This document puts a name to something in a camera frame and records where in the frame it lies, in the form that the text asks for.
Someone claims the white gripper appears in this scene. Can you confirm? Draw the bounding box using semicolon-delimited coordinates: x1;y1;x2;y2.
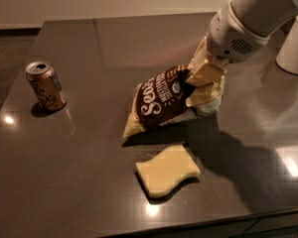
186;0;270;107

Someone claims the brown chip bag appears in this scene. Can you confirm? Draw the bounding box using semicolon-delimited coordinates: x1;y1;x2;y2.
122;63;226;139

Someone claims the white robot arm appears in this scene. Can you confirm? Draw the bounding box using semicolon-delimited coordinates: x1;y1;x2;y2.
186;0;298;107

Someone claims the yellow sponge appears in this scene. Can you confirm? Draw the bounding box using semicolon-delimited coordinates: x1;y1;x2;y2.
135;145;201;198

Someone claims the orange soda can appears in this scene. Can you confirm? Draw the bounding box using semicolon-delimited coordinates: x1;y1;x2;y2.
26;60;67;112

